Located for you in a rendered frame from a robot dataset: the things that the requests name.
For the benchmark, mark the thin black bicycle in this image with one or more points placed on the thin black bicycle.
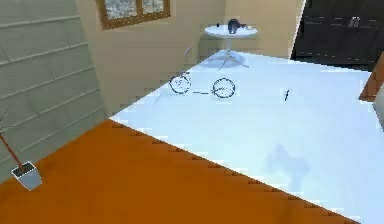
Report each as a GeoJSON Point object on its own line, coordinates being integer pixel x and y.
{"type": "Point", "coordinates": [200, 85]}

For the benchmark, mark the dark blue kettle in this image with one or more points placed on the dark blue kettle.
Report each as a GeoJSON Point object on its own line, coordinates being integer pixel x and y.
{"type": "Point", "coordinates": [234, 26]}

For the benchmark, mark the small black upright object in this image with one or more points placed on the small black upright object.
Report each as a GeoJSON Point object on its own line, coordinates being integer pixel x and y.
{"type": "Point", "coordinates": [286, 94]}

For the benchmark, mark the brown framed window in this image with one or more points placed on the brown framed window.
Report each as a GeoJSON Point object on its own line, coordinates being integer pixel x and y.
{"type": "Point", "coordinates": [136, 10]}

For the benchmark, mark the black shelf cabinet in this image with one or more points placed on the black shelf cabinet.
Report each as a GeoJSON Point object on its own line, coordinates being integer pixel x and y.
{"type": "Point", "coordinates": [340, 30]}

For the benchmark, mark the white pot plant with red stem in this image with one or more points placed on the white pot plant with red stem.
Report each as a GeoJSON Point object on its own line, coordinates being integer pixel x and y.
{"type": "Point", "coordinates": [27, 175]}

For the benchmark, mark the brown wooden furniture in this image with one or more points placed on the brown wooden furniture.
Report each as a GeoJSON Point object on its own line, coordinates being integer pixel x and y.
{"type": "Point", "coordinates": [374, 81]}

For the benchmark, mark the white round pedestal table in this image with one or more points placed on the white round pedestal table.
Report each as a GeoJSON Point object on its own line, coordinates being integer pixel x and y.
{"type": "Point", "coordinates": [230, 32]}

